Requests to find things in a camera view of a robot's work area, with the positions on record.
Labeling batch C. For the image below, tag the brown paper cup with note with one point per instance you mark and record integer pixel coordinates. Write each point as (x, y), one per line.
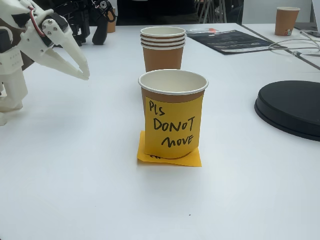
(172, 82)

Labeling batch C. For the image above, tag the yellow handwritten sticky note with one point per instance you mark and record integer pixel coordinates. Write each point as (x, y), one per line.
(175, 120)
(192, 161)

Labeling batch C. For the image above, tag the brown paper cup with logo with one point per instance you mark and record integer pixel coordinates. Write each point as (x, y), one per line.
(286, 22)

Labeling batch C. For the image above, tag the clear packet with orange tag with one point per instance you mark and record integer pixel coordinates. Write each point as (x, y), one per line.
(200, 30)

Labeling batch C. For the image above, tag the black metal chair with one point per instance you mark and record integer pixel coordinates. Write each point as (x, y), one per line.
(220, 11)

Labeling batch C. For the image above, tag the black printed brochure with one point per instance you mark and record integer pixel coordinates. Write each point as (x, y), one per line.
(232, 41)

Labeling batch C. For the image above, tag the black round disc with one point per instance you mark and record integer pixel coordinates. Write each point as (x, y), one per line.
(290, 107)

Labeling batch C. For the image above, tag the silver open laptop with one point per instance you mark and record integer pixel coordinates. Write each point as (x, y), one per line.
(306, 26)

